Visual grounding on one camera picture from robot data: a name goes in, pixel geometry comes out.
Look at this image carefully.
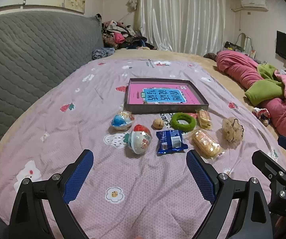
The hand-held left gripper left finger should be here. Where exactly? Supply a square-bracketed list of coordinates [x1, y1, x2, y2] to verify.
[8, 149, 95, 239]

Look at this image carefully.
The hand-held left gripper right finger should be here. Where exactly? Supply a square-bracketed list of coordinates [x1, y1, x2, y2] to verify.
[186, 149, 274, 239]

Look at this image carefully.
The large rice cracker packet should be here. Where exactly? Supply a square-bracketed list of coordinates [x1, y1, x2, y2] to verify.
[186, 129, 225, 159]

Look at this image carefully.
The blue snack packet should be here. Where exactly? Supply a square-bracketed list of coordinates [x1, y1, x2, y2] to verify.
[156, 129, 188, 156]

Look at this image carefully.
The beige drawstring pouch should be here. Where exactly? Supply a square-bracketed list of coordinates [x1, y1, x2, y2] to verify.
[221, 117, 245, 143]

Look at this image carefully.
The green fuzzy scrunchie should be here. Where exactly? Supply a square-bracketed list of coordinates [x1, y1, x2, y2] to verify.
[170, 113, 196, 131]

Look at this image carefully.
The blue-topped toy egg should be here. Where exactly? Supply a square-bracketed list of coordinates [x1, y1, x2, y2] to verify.
[111, 110, 135, 130]

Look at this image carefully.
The red-topped toy egg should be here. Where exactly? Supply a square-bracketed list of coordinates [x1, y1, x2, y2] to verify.
[125, 124, 153, 155]

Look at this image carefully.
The dark purple shallow box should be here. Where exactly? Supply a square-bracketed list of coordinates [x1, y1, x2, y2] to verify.
[123, 78, 209, 115]

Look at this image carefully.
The small rice cracker packet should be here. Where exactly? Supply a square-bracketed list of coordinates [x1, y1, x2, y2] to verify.
[196, 109, 213, 130]

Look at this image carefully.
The green fleece blanket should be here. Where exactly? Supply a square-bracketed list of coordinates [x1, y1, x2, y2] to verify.
[245, 63, 285, 106]

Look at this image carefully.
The purple printed blanket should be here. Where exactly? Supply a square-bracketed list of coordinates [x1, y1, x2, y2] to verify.
[0, 58, 283, 239]

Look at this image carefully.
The pink quilt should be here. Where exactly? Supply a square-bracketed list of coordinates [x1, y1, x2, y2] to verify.
[216, 50, 286, 146]

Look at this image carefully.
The tan bed sheet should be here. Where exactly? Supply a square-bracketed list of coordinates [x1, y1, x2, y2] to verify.
[113, 48, 286, 155]

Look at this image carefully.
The black and yellow bag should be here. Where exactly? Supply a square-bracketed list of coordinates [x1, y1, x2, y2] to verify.
[224, 41, 243, 51]

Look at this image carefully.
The blue patterned cloth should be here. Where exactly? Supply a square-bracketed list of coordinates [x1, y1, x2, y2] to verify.
[91, 47, 115, 60]

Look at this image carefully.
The grey quilted headboard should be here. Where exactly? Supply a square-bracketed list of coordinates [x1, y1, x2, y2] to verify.
[0, 11, 105, 165]

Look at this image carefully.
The white air conditioner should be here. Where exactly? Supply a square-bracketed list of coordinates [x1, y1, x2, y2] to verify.
[241, 0, 269, 12]

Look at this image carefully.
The pile of clothes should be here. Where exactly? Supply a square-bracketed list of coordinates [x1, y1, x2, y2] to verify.
[102, 21, 158, 51]

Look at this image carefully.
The white curtain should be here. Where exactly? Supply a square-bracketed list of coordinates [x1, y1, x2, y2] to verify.
[134, 0, 226, 56]

